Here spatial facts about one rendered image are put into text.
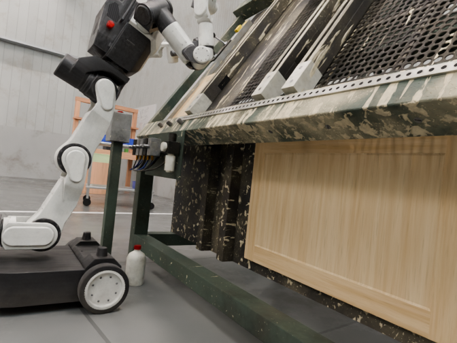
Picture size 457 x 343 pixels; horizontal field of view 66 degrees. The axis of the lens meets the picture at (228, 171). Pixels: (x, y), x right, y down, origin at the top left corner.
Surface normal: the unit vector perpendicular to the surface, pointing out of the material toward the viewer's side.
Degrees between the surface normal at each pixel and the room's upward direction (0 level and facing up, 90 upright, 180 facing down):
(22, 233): 90
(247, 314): 90
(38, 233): 90
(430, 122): 147
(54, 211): 90
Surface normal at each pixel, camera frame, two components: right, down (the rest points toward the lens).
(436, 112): -0.55, 0.78
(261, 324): -0.84, -0.09
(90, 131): 0.54, 0.04
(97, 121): 0.26, 0.38
